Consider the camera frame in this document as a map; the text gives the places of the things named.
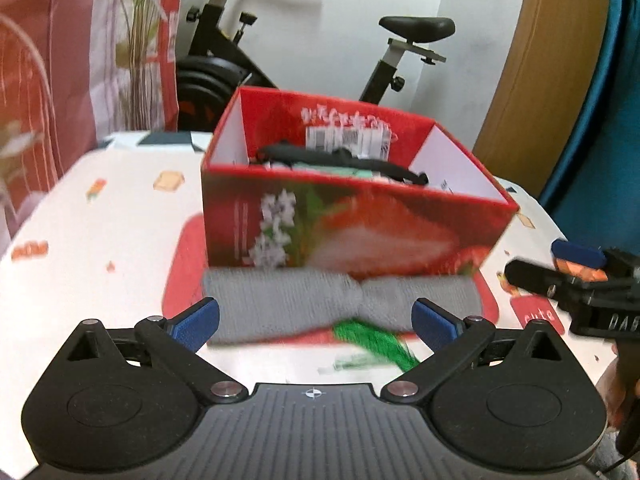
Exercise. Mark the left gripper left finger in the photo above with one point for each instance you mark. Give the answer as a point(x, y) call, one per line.
point(153, 363)

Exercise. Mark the brown wooden door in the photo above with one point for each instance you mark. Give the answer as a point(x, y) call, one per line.
point(548, 72)

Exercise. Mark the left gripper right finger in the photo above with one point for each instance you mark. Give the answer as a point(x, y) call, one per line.
point(458, 344)

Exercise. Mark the black eye mask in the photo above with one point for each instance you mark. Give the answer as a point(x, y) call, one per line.
point(290, 155)

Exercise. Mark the red strawberry cardboard box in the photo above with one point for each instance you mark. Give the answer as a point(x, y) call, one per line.
point(270, 215)

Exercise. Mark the red white floral curtain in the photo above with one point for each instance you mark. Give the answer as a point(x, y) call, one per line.
point(72, 73)

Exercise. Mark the person right hand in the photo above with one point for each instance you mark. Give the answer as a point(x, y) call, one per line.
point(617, 396)

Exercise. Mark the patterned white tablecloth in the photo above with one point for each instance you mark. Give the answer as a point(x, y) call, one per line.
point(114, 240)

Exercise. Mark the grey knitted cloth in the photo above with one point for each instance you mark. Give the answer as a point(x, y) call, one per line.
point(257, 305)

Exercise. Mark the green ribbon item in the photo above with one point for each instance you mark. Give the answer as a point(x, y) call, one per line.
point(379, 348)

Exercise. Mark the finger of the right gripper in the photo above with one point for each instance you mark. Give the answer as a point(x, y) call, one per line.
point(552, 284)
point(574, 259)

